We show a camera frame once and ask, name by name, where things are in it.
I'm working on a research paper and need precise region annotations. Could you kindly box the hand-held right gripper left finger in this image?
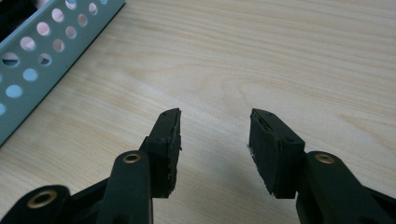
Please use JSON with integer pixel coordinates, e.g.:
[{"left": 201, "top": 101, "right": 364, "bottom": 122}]
[{"left": 94, "top": 107, "right": 183, "bottom": 224}]

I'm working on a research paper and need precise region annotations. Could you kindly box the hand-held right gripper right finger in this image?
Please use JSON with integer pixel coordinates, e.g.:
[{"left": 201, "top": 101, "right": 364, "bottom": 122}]
[{"left": 247, "top": 107, "right": 390, "bottom": 224}]

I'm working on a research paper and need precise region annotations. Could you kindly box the grey perforated metal basket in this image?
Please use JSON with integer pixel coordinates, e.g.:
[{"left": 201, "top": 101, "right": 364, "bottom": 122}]
[{"left": 0, "top": 0, "right": 127, "bottom": 147}]

